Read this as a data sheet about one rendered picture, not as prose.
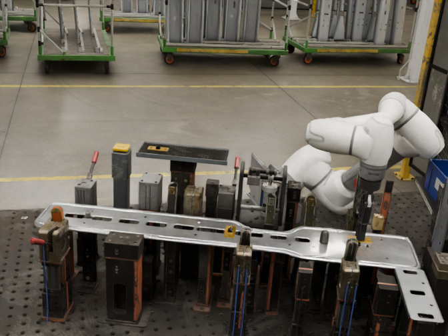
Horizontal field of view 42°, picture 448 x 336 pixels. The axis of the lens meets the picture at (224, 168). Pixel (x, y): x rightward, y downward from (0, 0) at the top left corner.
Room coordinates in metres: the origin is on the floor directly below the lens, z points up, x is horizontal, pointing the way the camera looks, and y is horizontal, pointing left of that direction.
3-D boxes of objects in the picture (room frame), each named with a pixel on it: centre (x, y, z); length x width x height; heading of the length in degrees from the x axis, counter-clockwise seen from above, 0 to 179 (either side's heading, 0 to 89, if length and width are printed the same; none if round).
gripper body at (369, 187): (1.86, -0.50, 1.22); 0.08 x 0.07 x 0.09; 176
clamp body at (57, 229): (1.74, 0.56, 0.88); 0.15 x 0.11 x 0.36; 176
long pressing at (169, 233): (1.88, -0.02, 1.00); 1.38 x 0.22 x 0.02; 86
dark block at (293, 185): (2.09, -0.28, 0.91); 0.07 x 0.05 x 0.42; 176
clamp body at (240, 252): (1.71, -0.09, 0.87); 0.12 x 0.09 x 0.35; 176
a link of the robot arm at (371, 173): (1.86, -0.50, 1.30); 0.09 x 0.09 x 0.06
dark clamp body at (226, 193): (2.09, -0.02, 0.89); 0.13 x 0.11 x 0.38; 176
